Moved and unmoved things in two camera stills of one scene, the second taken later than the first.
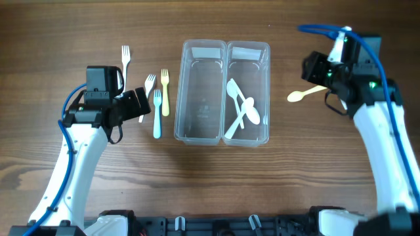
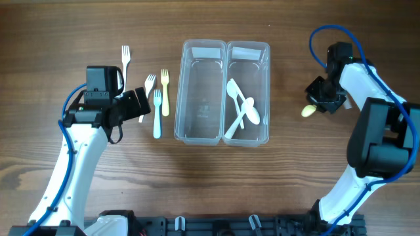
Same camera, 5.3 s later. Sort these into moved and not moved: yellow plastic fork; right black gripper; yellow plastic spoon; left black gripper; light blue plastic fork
Moved: yellow plastic spoon; right black gripper
Not moved: yellow plastic fork; left black gripper; light blue plastic fork
